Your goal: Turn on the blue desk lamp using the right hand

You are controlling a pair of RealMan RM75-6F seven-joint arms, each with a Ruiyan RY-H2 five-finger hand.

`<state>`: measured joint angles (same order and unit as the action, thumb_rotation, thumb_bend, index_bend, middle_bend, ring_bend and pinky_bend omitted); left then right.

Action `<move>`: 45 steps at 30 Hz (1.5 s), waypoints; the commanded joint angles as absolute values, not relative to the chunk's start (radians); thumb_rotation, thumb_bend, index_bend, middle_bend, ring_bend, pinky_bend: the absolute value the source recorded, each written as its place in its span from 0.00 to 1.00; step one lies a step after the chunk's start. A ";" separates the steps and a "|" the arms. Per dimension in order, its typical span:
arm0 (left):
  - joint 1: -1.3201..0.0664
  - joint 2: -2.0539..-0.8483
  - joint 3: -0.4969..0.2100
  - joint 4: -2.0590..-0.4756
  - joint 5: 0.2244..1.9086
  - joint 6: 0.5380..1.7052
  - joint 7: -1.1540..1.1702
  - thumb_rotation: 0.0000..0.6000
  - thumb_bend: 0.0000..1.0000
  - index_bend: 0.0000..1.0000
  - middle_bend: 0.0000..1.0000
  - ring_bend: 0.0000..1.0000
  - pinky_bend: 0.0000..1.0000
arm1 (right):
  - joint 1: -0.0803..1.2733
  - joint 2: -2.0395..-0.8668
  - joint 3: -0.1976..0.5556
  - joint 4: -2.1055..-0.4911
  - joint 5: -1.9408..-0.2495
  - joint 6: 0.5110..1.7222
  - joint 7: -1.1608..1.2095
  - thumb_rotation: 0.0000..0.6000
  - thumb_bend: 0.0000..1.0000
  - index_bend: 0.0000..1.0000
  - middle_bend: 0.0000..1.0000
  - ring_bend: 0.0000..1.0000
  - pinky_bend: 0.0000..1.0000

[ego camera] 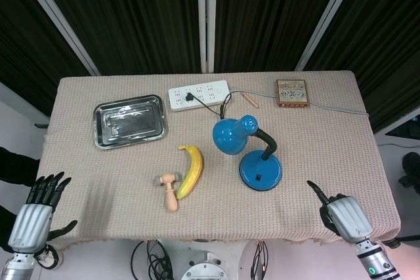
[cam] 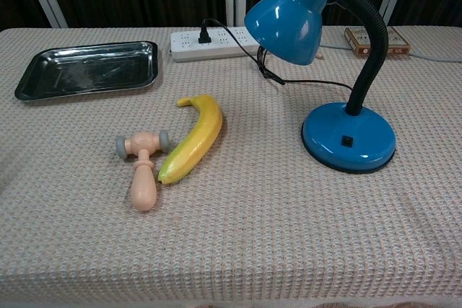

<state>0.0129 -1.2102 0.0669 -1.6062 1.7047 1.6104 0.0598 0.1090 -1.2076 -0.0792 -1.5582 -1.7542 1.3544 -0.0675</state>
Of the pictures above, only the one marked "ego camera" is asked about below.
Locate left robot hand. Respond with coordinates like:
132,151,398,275
7,171,79,254

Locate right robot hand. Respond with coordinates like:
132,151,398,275
306,180,373,245

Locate blue desk lamp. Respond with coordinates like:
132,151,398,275
212,115,284,191

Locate black office chair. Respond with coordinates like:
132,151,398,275
398,151,420,195

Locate brown printed box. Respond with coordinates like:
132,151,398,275
275,79,311,108

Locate stainless steel tray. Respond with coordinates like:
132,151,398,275
93,94,169,151

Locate beige woven tablecloth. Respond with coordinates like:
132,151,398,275
33,70,402,252

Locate wooden toy hammer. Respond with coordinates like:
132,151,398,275
152,172,182,213

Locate robot torso base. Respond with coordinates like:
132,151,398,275
180,250,235,280

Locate small wooden stick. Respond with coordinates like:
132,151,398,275
242,93,261,109

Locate yellow banana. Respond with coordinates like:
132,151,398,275
177,144,203,200

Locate white power strip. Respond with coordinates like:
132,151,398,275
168,79,231,113

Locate black and orange cables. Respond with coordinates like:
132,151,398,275
250,239,269,280

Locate grey power strip cable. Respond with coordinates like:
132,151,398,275
228,89,369,117

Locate black cable bundle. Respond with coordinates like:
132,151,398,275
131,239,174,280

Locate black power plug with cable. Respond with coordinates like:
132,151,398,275
184,92,232,119

